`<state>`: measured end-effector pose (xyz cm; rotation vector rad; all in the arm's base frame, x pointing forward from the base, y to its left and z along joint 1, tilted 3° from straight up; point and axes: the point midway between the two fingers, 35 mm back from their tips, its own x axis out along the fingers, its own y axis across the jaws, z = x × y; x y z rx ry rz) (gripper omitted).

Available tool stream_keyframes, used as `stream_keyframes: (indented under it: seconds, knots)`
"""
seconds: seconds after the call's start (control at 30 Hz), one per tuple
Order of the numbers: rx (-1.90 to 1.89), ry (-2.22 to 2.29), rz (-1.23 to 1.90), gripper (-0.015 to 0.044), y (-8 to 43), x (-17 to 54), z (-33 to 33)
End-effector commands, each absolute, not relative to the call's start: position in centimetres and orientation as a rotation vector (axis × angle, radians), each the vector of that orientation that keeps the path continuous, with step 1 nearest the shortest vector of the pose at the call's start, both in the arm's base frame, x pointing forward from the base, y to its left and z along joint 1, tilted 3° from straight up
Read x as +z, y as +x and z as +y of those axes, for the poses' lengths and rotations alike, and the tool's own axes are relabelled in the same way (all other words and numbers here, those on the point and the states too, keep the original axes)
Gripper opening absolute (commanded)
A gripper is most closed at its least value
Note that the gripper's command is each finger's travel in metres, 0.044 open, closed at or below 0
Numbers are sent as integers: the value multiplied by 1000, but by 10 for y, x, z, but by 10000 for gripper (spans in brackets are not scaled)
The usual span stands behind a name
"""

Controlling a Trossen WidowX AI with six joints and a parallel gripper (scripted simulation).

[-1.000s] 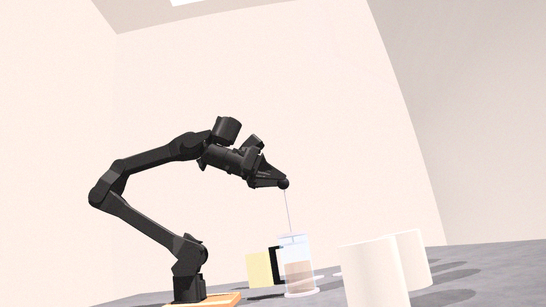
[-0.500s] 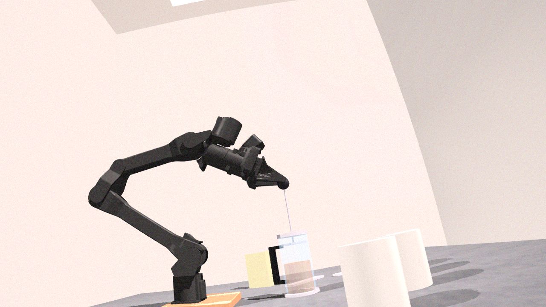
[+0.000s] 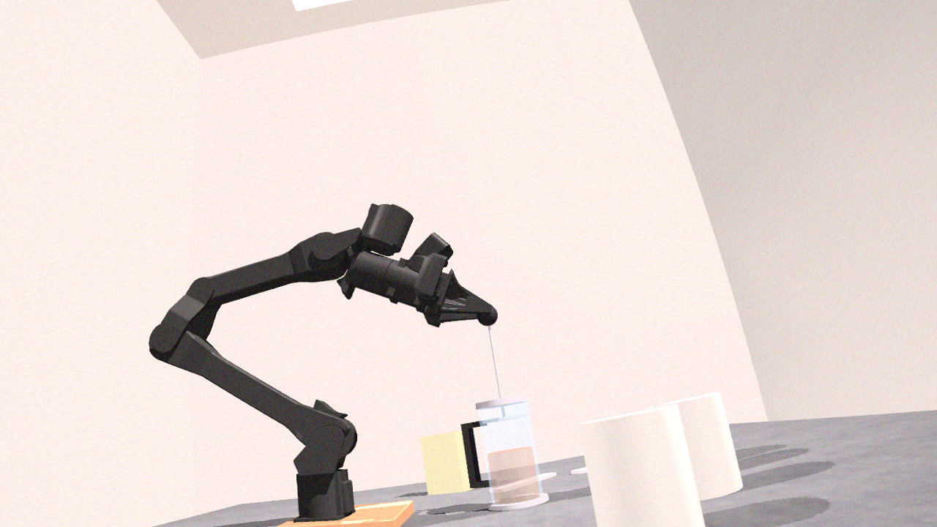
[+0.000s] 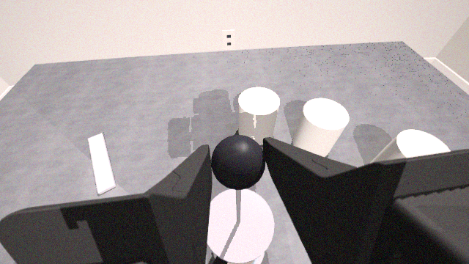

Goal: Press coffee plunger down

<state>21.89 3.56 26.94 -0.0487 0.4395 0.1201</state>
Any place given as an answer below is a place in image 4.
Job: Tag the white cylinder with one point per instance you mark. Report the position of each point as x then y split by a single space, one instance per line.
411 143
257 113
321 123

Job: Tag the glass french press with black knob plunger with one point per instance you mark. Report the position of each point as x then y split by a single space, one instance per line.
241 224

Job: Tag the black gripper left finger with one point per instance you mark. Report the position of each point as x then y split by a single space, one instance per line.
168 223

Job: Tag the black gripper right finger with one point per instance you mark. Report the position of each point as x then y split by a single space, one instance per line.
337 208

